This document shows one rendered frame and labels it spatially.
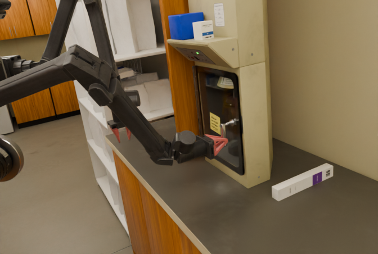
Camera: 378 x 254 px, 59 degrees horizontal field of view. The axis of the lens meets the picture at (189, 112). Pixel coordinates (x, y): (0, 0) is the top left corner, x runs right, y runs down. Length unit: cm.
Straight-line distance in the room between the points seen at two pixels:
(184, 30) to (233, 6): 21
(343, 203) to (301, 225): 19
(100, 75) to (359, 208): 91
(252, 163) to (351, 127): 42
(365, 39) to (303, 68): 31
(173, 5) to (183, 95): 38
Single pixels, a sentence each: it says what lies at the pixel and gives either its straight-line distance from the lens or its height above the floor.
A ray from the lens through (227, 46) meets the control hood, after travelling 111.
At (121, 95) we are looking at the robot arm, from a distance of 93.
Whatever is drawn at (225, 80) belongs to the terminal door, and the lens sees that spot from 121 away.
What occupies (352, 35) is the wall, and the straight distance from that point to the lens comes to 137.
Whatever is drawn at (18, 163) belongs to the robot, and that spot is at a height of 111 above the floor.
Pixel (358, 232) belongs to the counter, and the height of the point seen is 94.
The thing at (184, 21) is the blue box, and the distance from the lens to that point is 124.
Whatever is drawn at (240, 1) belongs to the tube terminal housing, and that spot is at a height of 162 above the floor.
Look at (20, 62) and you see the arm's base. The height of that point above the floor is 148.
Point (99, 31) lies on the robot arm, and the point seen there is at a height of 157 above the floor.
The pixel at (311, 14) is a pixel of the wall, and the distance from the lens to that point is 148.
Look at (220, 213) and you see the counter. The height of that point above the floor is 94.
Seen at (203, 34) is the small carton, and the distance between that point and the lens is 117.
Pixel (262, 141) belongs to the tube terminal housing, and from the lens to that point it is 128.
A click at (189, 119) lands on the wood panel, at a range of 151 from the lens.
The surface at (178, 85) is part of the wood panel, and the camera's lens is 145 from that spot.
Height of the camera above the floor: 163
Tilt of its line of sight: 18 degrees down
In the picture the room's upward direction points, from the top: 7 degrees counter-clockwise
